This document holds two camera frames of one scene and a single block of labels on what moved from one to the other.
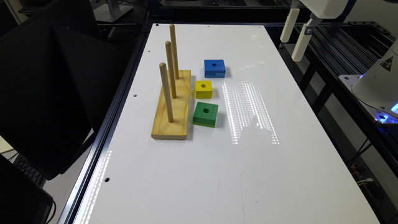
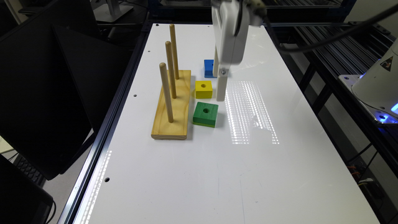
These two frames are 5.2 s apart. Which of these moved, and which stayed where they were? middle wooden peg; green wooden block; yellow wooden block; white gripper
Moved: white gripper
Stayed: yellow wooden block; green wooden block; middle wooden peg
